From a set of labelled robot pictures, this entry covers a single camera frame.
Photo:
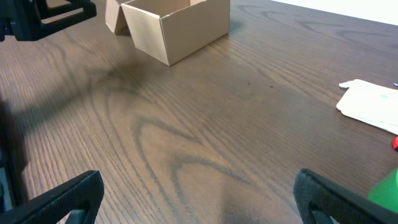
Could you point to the green tape roll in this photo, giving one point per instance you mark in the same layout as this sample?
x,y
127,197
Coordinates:
x,y
385,192

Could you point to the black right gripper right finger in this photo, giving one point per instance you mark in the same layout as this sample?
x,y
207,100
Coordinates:
x,y
320,200

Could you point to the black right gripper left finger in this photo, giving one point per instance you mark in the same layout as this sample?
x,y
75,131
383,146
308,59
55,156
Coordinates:
x,y
79,199

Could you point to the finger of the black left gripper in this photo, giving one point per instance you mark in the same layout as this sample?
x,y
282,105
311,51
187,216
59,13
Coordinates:
x,y
32,20

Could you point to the red utility knife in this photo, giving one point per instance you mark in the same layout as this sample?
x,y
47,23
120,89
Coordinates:
x,y
395,144

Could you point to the white yellow sticky note pad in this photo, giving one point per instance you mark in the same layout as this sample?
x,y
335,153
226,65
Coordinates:
x,y
370,103

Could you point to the brown cardboard box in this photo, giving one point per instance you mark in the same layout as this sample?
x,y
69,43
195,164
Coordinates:
x,y
169,30

